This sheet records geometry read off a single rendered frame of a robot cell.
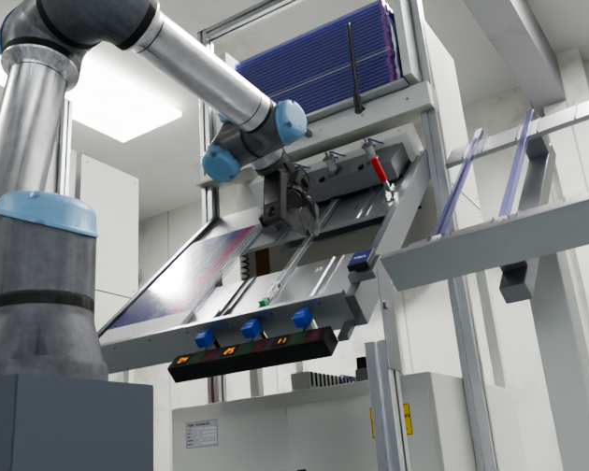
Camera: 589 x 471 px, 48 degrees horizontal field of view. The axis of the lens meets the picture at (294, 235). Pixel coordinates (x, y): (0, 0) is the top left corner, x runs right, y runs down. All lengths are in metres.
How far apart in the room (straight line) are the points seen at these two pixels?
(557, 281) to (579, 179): 3.54
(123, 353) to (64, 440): 0.77
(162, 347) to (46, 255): 0.65
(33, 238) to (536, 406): 4.19
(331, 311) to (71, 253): 0.53
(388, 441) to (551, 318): 0.33
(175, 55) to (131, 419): 0.58
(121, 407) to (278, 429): 0.84
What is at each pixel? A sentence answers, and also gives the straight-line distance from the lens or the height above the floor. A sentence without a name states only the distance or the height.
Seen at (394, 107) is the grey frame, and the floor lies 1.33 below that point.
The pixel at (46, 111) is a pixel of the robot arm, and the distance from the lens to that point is 1.05.
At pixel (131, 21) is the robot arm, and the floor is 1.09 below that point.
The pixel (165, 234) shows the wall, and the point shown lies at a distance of 6.77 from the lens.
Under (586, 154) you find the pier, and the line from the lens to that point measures 4.74.
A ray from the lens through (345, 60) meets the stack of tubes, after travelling 1.92.
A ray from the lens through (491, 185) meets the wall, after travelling 5.09.
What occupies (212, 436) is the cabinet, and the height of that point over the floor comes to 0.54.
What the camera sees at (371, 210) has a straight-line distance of 1.52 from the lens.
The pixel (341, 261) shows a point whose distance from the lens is 1.33.
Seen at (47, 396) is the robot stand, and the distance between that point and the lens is 0.71.
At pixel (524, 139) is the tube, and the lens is 1.30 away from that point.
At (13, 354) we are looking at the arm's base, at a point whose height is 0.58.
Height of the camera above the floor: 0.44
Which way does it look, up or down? 20 degrees up
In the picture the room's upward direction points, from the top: 4 degrees counter-clockwise
